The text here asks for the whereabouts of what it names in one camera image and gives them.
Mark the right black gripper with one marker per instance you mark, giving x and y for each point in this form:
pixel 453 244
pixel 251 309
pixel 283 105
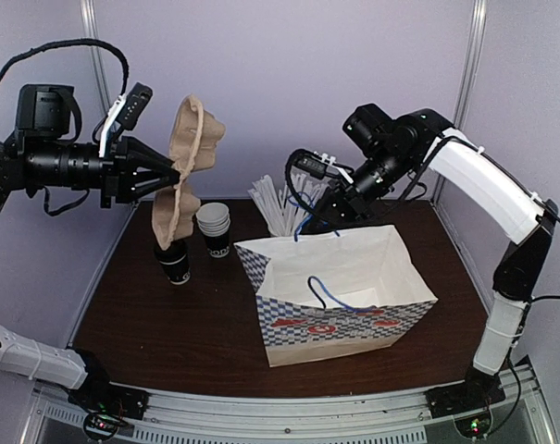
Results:
pixel 350 213

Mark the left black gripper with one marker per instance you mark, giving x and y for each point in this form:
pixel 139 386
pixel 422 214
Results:
pixel 120 166

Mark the cardboard cup carrier tray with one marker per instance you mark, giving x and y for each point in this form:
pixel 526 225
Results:
pixel 192 148

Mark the stack of paper cups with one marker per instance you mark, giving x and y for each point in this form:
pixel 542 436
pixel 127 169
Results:
pixel 213 220

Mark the checkered paper takeout bag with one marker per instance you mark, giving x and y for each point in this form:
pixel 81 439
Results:
pixel 324 296

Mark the single black paper cup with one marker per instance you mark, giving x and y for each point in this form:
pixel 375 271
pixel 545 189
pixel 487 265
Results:
pixel 174 261

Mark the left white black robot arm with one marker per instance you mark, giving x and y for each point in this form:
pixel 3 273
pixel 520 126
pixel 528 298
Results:
pixel 39 155

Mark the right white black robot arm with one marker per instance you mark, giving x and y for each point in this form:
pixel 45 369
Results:
pixel 394 147

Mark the bundle of wrapped white straws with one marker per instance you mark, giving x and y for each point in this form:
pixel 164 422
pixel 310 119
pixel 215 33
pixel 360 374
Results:
pixel 279 208

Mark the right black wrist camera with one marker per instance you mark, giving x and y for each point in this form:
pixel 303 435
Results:
pixel 325 166

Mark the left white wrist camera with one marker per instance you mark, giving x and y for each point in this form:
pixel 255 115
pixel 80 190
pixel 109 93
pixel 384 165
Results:
pixel 125 112

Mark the left aluminium corner post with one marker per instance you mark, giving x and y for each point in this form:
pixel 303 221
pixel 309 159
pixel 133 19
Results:
pixel 90 28

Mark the aluminium corner post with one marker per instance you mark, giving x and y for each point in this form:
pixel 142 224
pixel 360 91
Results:
pixel 90 28
pixel 471 65

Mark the right aluminium corner post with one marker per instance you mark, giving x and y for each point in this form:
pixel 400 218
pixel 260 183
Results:
pixel 471 65

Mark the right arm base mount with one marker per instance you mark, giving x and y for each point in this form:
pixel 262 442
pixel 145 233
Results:
pixel 460 398

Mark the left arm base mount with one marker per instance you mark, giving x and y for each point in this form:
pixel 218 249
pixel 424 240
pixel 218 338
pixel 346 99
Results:
pixel 105 397

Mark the aluminium front frame rail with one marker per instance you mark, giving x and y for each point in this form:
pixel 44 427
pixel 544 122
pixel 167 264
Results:
pixel 401 416

